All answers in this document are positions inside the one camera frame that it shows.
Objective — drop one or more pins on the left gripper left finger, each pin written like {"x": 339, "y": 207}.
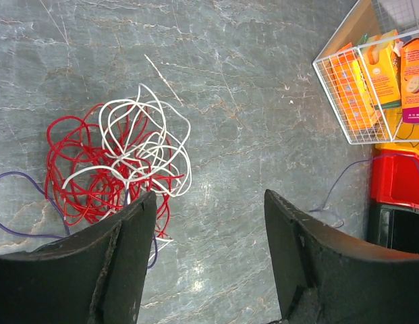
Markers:
{"x": 93, "y": 276}

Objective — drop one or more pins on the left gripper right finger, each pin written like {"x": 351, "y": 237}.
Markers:
{"x": 323, "y": 275}

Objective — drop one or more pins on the black storage bin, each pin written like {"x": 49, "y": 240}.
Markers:
{"x": 393, "y": 227}

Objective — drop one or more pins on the red storage bin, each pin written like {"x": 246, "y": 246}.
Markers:
{"x": 395, "y": 178}

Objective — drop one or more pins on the yellow storage bin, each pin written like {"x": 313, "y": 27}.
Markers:
{"x": 407, "y": 140}

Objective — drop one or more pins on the orange snack box front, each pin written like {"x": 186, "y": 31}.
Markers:
{"x": 354, "y": 99}

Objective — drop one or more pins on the yellow orange snack box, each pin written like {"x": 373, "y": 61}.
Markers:
{"x": 382, "y": 61}

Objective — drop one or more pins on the orange purple snack box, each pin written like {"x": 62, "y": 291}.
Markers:
{"x": 409, "y": 84}

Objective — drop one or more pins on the white wire shelf rack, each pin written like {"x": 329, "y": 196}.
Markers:
{"x": 367, "y": 19}

